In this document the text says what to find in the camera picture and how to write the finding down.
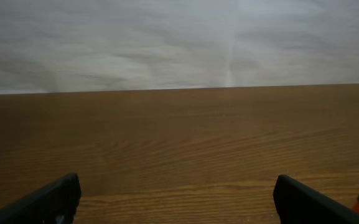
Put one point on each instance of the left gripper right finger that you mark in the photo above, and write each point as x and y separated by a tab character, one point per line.
303	205

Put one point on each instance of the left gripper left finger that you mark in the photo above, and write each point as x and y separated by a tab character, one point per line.
42	205

